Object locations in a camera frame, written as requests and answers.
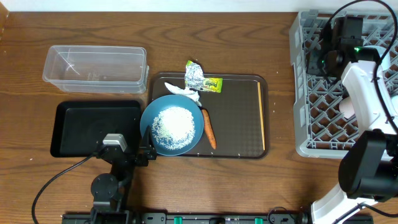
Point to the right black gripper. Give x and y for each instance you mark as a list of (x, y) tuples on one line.
[(318, 55)]

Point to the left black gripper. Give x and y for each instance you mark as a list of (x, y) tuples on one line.
[(149, 150)]

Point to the white pink cup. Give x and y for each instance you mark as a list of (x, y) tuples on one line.
[(346, 107)]

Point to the orange carrot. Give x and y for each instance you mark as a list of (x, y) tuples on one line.
[(208, 128)]

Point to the wooden chopstick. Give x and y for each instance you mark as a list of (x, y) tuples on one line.
[(259, 92)]

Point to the light blue bowl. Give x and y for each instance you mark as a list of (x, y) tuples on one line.
[(386, 62)]

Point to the light blue cup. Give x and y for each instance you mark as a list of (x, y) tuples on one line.
[(394, 100)]

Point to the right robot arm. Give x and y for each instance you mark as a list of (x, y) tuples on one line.
[(367, 175)]

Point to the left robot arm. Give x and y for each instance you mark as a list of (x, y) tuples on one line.
[(110, 190)]

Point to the grey dishwasher rack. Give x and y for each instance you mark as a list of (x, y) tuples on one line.
[(321, 130)]

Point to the pile of white rice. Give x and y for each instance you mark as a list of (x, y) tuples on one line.
[(173, 128)]

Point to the dark blue plate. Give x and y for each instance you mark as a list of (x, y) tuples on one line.
[(163, 103)]

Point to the crumpled white tissue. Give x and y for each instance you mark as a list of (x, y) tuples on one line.
[(191, 94)]

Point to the black plastic tray bin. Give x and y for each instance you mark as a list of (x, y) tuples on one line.
[(81, 126)]

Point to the crumpled foil wrapper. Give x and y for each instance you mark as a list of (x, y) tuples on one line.
[(194, 76)]

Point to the yellow green snack packet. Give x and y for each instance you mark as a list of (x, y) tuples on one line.
[(212, 85)]

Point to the clear plastic bin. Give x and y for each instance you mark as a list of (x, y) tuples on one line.
[(96, 68)]

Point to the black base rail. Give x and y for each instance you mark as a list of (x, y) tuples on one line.
[(162, 218)]

